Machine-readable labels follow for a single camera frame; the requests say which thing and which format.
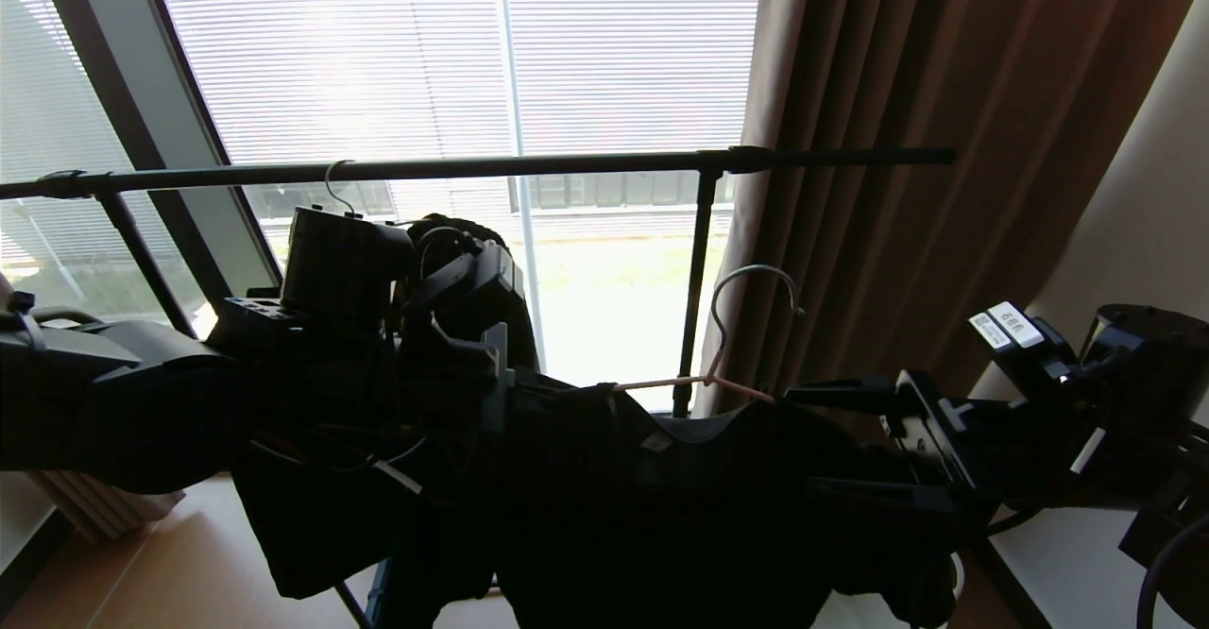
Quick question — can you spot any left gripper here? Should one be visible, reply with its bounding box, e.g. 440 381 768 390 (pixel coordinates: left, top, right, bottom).
395 319 519 434

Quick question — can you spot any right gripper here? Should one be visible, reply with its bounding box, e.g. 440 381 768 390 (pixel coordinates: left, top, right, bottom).
782 369 1101 519

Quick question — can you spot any black garment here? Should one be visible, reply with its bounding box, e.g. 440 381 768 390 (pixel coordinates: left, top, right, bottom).
444 369 960 629
230 213 544 602

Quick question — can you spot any pink clothes hanger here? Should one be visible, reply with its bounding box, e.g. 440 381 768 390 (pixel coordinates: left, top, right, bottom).
611 264 807 405
323 160 367 221

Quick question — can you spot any black clothes rack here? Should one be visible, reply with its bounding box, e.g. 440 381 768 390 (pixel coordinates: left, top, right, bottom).
0 145 957 629

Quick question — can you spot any brown curtain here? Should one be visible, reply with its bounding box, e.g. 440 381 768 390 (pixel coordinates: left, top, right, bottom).
694 0 1209 417
26 470 188 545

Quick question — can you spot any window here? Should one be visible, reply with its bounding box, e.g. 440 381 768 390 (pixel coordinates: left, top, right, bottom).
0 0 768 417

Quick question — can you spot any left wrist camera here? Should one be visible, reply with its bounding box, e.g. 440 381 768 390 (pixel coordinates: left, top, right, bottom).
401 232 527 330

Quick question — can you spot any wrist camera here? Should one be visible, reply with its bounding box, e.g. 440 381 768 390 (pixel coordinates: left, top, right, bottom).
401 232 527 330
967 300 1080 391

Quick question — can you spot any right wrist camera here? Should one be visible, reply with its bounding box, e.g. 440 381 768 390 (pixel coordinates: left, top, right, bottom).
967 300 1080 391

